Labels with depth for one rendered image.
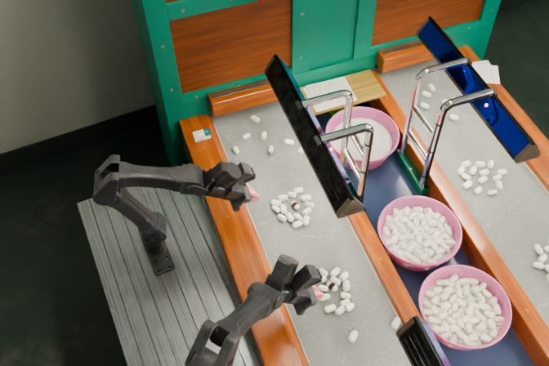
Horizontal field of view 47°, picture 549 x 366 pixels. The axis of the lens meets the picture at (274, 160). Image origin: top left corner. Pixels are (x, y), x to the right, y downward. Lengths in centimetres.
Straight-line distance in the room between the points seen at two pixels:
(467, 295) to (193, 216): 93
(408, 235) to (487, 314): 34
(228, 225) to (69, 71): 135
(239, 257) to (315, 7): 90
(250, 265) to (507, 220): 86
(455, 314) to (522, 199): 51
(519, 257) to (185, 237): 108
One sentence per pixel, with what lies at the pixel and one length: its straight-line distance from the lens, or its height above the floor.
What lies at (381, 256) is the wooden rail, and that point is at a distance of 200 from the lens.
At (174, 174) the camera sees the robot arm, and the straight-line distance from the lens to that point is 182.
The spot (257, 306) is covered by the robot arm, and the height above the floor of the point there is 105.
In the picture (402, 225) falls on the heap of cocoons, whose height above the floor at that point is 74.
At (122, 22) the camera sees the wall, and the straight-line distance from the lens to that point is 300.
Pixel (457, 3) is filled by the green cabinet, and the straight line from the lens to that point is 257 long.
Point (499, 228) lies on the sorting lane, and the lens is 218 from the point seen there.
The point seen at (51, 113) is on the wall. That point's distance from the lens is 325.
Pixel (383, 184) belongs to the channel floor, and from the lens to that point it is 228.
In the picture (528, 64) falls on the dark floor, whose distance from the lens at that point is 394.
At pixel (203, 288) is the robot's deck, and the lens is 205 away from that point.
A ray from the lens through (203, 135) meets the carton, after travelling 228.
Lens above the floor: 247
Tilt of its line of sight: 50 degrees down
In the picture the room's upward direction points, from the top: 1 degrees counter-clockwise
